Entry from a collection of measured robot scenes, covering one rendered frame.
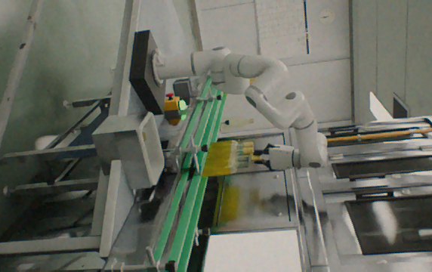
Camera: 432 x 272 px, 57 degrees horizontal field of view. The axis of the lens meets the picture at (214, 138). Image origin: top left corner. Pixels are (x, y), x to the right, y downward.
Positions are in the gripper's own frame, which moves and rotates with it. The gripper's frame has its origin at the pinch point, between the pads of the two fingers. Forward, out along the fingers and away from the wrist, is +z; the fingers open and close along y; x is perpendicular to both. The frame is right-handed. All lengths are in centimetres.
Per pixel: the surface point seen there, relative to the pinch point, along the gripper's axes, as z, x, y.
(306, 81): 81, -579, -143
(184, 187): 19.6, 33.0, 3.8
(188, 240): 10, 54, -3
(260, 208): -4.6, 19.4, -12.6
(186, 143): 24.9, 15.7, 13.7
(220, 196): 14.6, 13.3, -12.3
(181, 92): 51, -37, 18
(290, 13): 99, -572, -18
